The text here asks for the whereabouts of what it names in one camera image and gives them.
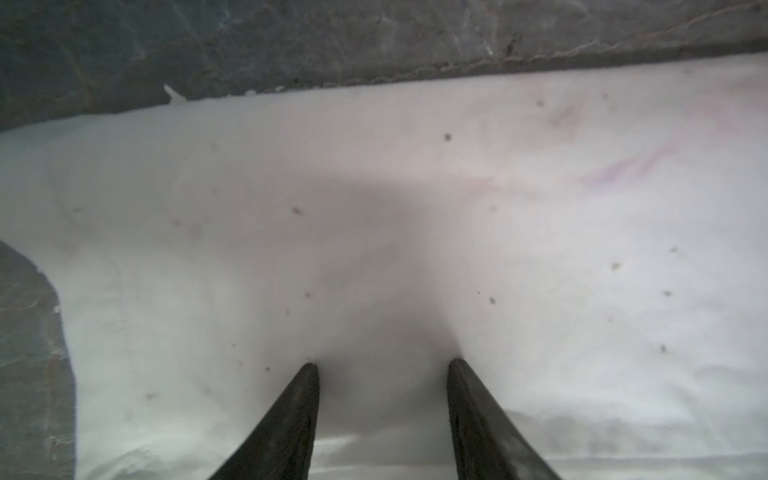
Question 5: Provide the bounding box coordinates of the white navy-trimmed tank top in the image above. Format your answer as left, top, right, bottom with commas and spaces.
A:
1, 54, 767, 479

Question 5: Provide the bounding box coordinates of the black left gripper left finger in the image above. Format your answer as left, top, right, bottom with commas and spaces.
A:
210, 362, 320, 480

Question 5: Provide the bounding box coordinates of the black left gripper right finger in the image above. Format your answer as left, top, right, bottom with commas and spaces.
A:
447, 358, 560, 480

